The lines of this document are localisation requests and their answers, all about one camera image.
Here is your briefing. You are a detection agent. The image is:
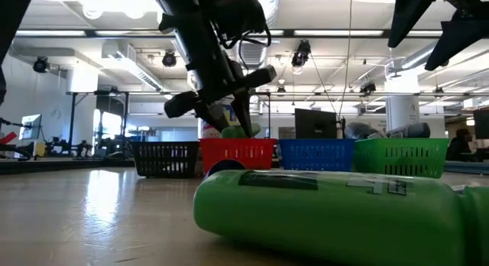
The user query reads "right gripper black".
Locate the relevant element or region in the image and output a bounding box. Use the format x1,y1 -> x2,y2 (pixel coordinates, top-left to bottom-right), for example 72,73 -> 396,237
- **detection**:
387,0 -> 489,72

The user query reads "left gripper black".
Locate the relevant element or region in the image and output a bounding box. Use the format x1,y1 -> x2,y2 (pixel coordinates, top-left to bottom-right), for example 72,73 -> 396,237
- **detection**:
158,11 -> 278,139

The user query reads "grey deodorant stick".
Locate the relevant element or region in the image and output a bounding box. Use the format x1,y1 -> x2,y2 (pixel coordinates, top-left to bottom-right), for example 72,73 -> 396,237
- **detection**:
384,122 -> 432,140
342,122 -> 387,140

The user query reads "Lysol wipes canister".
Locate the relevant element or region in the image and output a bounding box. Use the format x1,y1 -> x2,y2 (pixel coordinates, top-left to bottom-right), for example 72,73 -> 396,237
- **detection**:
198,96 -> 245,140

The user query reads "red plastic basket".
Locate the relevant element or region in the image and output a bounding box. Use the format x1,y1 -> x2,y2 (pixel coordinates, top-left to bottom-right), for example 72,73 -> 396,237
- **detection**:
199,138 -> 278,175

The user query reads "black plastic basket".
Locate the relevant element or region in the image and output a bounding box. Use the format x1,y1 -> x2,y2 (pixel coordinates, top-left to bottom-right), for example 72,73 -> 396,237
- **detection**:
129,141 -> 201,179

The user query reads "black computer monitor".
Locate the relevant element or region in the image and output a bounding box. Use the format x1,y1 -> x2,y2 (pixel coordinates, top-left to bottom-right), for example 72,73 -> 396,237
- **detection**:
294,108 -> 339,140

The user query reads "white round pillar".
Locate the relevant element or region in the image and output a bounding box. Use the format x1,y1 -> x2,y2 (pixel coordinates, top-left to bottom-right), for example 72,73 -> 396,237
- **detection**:
384,69 -> 421,131

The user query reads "blue plastic basket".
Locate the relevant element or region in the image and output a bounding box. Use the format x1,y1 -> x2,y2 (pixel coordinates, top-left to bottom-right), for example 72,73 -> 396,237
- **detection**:
277,138 -> 358,171

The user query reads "overhead beam with lights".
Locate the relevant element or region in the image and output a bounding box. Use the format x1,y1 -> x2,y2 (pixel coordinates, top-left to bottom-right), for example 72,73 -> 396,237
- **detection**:
15,28 -> 444,40

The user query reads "dark monitor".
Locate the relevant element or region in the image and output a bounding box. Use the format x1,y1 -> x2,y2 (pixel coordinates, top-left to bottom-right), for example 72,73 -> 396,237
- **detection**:
472,108 -> 489,140

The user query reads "person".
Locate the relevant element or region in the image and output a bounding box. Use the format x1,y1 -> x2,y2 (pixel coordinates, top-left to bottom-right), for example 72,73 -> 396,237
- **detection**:
445,127 -> 481,163

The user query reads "green plastic basket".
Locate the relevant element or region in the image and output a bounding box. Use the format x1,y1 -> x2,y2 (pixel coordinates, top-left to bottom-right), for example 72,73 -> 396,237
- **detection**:
351,138 -> 451,179

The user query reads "white-framed monitor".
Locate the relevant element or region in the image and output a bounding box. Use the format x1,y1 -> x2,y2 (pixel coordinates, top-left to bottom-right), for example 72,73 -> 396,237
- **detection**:
19,113 -> 43,141

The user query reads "silver ventilation duct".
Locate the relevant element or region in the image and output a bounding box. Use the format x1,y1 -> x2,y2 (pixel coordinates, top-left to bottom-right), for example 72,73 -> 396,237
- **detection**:
228,28 -> 282,70

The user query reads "black ceiling camera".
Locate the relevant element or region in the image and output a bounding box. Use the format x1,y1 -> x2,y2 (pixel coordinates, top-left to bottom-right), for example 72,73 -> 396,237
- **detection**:
358,81 -> 377,95
290,40 -> 312,68
32,56 -> 50,74
161,51 -> 178,68

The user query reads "black background rig frame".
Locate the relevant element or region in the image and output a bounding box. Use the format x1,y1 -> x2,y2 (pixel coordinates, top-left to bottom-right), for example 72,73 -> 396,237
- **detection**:
65,89 -> 131,149

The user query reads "black metal table frame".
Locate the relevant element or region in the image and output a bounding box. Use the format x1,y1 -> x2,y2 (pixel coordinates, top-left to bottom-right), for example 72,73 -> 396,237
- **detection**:
0,157 -> 135,170

